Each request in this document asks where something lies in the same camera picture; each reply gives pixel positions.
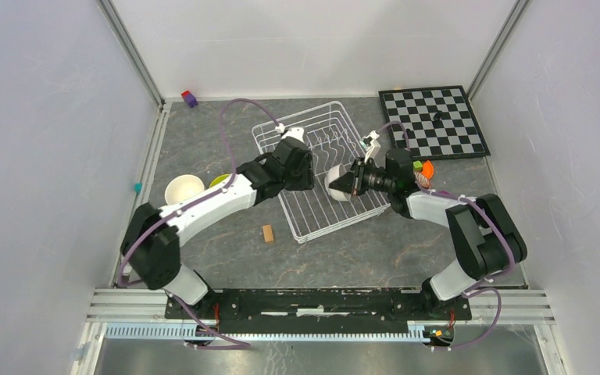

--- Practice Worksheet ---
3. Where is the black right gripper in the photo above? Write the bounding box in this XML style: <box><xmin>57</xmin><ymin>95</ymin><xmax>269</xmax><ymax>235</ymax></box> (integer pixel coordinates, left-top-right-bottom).
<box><xmin>329</xmin><ymin>156</ymin><xmax>395</xmax><ymax>196</ymax></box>

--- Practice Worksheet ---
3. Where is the white smooth bowl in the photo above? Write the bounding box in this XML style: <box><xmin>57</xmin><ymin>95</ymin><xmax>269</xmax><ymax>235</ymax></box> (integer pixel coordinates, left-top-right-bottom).
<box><xmin>324</xmin><ymin>164</ymin><xmax>352</xmax><ymax>202</ymax></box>

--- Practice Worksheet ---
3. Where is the white wire dish rack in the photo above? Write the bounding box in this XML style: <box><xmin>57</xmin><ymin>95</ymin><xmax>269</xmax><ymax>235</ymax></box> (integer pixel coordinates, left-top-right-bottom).
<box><xmin>278</xmin><ymin>101</ymin><xmax>390</xmax><ymax>243</ymax></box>

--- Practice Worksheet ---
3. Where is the yellow bowl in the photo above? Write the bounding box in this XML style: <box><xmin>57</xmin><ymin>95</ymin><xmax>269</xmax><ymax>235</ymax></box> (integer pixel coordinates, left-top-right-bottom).
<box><xmin>209</xmin><ymin>173</ymin><xmax>230</xmax><ymax>188</ymax></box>

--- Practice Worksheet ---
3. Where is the beige ceramic bowl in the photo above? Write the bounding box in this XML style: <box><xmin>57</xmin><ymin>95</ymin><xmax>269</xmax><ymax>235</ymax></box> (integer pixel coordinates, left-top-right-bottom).
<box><xmin>164</xmin><ymin>174</ymin><xmax>205</xmax><ymax>205</ymax></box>

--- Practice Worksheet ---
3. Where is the blue patterned bowl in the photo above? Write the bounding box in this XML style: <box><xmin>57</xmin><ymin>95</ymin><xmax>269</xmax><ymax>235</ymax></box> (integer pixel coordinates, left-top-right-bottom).
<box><xmin>415</xmin><ymin>173</ymin><xmax>431</xmax><ymax>189</ymax></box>

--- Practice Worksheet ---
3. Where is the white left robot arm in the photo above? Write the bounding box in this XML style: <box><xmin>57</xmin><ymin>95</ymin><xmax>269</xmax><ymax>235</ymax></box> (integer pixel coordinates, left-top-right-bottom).
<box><xmin>120</xmin><ymin>137</ymin><xmax>314</xmax><ymax>319</ymax></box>

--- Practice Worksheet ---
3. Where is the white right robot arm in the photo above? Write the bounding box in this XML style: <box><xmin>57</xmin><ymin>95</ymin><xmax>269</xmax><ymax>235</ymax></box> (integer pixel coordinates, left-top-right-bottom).
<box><xmin>324</xmin><ymin>148</ymin><xmax>527</xmax><ymax>319</ymax></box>

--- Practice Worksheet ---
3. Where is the green toy block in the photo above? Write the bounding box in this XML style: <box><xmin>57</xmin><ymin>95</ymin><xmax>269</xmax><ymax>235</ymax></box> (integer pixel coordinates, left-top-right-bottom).
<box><xmin>413</xmin><ymin>161</ymin><xmax>424</xmax><ymax>173</ymax></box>

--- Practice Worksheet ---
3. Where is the small wooden block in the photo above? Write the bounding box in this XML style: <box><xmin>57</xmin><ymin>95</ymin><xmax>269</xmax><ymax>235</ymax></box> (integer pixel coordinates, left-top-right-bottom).
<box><xmin>262</xmin><ymin>224</ymin><xmax>274</xmax><ymax>243</ymax></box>

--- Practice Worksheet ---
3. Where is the orange toy block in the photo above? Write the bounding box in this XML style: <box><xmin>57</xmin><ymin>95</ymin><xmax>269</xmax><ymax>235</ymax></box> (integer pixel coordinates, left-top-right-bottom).
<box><xmin>421</xmin><ymin>160</ymin><xmax>434</xmax><ymax>180</ymax></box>

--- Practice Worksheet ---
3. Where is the black chess piece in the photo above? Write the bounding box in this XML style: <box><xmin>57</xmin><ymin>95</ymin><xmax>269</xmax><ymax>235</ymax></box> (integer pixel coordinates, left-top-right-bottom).
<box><xmin>433</xmin><ymin>111</ymin><xmax>445</xmax><ymax>122</ymax></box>

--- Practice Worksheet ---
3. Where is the black white chessboard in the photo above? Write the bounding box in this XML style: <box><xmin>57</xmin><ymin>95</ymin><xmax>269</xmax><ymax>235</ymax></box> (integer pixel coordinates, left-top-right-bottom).
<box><xmin>378</xmin><ymin>85</ymin><xmax>491</xmax><ymax>161</ymax></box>

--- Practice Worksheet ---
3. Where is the red purple toy block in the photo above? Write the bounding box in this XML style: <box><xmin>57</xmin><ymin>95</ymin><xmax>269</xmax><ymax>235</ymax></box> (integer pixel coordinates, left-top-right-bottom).
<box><xmin>181</xmin><ymin>90</ymin><xmax>198</xmax><ymax>108</ymax></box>

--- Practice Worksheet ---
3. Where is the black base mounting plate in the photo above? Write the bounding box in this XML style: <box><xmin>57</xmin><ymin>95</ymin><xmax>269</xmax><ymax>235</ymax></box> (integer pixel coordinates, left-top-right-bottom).
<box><xmin>191</xmin><ymin>287</ymin><xmax>472</xmax><ymax>334</ymax></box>

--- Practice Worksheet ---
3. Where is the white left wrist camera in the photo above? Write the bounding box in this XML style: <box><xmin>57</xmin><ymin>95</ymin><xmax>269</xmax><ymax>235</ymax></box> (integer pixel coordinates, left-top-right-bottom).
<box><xmin>274</xmin><ymin>123</ymin><xmax>305</xmax><ymax>144</ymax></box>

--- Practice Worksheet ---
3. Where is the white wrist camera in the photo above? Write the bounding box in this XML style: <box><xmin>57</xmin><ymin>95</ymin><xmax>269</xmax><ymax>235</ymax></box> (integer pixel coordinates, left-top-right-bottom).
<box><xmin>274</xmin><ymin>123</ymin><xmax>305</xmax><ymax>144</ymax></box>
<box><xmin>359</xmin><ymin>130</ymin><xmax>380</xmax><ymax>165</ymax></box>

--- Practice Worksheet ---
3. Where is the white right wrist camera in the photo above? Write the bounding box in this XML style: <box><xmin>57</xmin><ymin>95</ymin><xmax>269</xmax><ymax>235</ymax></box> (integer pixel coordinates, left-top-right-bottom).
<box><xmin>359</xmin><ymin>130</ymin><xmax>380</xmax><ymax>165</ymax></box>

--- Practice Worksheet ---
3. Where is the aluminium frame rail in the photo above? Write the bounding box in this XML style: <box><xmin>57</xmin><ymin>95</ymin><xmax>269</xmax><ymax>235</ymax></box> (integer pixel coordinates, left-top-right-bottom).
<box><xmin>70</xmin><ymin>101</ymin><xmax>173</xmax><ymax>374</ymax></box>

